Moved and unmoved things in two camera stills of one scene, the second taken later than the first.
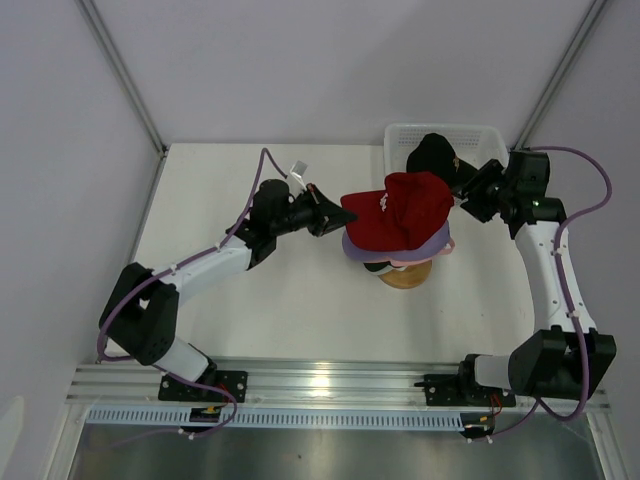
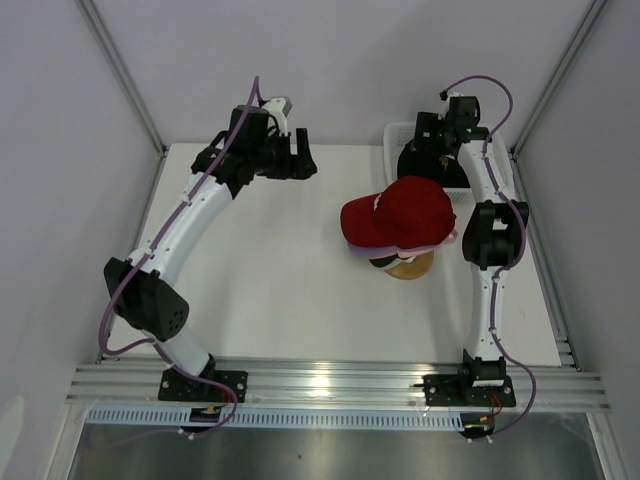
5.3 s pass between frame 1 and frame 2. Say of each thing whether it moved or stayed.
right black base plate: stayed
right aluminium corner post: stayed
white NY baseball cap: moved
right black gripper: moved
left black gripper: moved
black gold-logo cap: moved
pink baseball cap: moved
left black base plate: stayed
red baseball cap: stayed
